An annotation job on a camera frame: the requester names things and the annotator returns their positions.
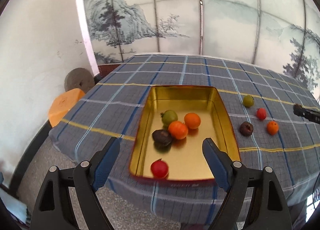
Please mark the gold red tin box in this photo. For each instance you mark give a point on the gold red tin box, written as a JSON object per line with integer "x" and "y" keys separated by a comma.
{"x": 184, "y": 157}

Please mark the green fruit in tin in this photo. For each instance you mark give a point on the green fruit in tin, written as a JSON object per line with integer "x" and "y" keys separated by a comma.
{"x": 168, "y": 117}

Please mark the dark brown fruit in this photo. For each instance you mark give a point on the dark brown fruit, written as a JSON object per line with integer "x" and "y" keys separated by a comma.
{"x": 246, "y": 129}
{"x": 162, "y": 137}

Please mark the orange stool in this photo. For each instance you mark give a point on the orange stool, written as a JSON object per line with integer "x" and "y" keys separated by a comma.
{"x": 63, "y": 104}

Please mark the orange tangerine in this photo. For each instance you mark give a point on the orange tangerine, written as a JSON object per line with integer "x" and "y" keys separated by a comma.
{"x": 272, "y": 127}
{"x": 192, "y": 121}
{"x": 178, "y": 130}

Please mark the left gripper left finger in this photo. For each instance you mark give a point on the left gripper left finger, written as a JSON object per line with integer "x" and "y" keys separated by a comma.
{"x": 53, "y": 208}

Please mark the red tomato middle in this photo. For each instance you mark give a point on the red tomato middle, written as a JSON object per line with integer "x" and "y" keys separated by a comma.
{"x": 261, "y": 114}

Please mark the small red fruit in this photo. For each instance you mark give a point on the small red fruit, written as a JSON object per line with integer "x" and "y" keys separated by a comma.
{"x": 159, "y": 169}

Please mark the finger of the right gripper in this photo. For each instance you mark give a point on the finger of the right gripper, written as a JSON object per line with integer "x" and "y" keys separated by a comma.
{"x": 312, "y": 116}

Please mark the green fruit on table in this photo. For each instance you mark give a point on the green fruit on table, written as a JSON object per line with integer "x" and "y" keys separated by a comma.
{"x": 248, "y": 101}

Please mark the painted landscape folding screen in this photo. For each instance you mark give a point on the painted landscape folding screen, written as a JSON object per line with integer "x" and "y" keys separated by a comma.
{"x": 279, "y": 35}

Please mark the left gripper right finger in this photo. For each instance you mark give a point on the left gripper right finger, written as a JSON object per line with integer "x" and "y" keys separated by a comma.
{"x": 268, "y": 208}

